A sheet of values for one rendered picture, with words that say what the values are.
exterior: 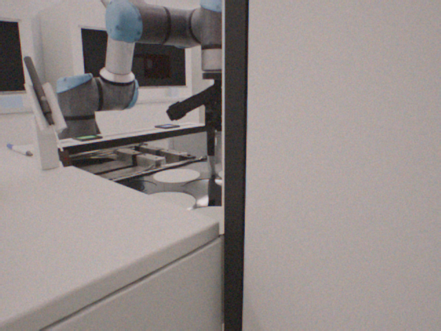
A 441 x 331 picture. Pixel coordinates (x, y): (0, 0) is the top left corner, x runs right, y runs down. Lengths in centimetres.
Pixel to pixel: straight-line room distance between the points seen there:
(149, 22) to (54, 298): 54
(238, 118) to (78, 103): 88
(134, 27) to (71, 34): 330
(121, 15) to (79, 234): 44
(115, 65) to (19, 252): 89
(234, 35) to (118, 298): 22
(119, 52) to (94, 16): 301
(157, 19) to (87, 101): 52
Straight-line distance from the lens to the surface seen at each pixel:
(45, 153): 55
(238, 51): 27
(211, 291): 34
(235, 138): 27
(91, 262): 26
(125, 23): 65
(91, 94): 112
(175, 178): 67
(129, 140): 86
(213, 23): 64
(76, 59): 393
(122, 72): 113
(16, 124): 347
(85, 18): 405
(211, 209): 51
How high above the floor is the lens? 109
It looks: 16 degrees down
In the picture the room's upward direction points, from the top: straight up
